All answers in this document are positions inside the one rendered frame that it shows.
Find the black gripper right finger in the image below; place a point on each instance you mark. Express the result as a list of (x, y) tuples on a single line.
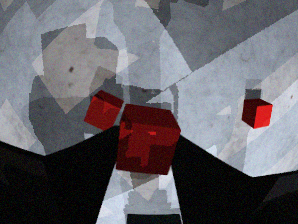
[(212, 192)]

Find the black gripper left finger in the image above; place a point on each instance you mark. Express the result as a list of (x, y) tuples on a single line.
[(69, 184)]

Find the red cube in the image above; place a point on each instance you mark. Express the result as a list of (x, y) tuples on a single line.
[(147, 141), (256, 113), (103, 110)]

